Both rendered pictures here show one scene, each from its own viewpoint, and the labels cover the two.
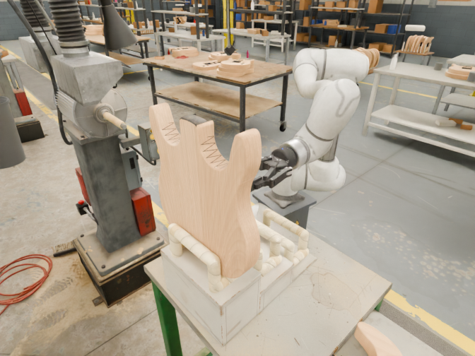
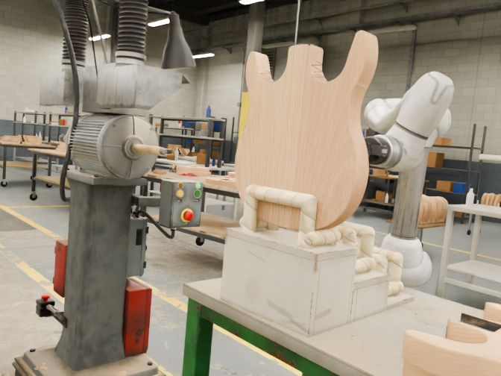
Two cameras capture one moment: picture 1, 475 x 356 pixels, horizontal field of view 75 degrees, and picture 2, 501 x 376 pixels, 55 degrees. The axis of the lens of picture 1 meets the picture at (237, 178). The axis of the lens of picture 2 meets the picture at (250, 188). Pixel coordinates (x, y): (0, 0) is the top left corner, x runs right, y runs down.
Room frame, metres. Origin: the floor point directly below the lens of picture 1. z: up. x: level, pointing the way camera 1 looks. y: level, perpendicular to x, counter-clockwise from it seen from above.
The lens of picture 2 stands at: (-0.44, 0.19, 1.30)
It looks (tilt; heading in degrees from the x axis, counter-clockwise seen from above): 5 degrees down; 359
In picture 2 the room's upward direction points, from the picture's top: 5 degrees clockwise
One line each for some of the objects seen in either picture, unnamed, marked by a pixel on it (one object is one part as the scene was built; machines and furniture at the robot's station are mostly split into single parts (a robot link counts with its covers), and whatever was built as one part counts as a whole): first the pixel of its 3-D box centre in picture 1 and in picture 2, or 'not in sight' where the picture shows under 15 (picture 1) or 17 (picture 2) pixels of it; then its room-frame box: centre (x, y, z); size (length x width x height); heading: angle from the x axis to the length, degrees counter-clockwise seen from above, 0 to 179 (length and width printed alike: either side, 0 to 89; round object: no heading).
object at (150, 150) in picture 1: (147, 142); (167, 207); (1.68, 0.53, 0.99); 0.24 x 0.21 x 0.26; 42
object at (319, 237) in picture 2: (229, 276); (322, 236); (0.56, 0.02, 1.12); 0.11 x 0.03 x 0.03; 135
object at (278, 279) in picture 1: (245, 263); (323, 282); (0.74, -0.03, 0.98); 0.27 x 0.16 x 0.09; 45
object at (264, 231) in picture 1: (255, 225); (339, 226); (0.77, -0.06, 1.12); 0.20 x 0.03 x 0.03; 44
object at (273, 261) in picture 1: (268, 265); (359, 265); (0.67, -0.09, 1.04); 0.11 x 0.03 x 0.03; 135
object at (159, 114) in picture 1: (165, 123); (262, 70); (0.72, 0.18, 1.48); 0.07 x 0.04 x 0.09; 44
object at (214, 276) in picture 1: (214, 275); (307, 224); (0.54, 0.06, 1.15); 0.03 x 0.03 x 0.09
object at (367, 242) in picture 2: (275, 250); (366, 251); (0.71, -0.12, 1.07); 0.03 x 0.03 x 0.09
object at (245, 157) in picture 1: (239, 153); (355, 59); (0.53, 0.00, 1.49); 0.07 x 0.04 x 0.10; 44
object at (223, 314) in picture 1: (209, 281); (285, 274); (0.63, 0.08, 1.02); 0.27 x 0.15 x 0.17; 45
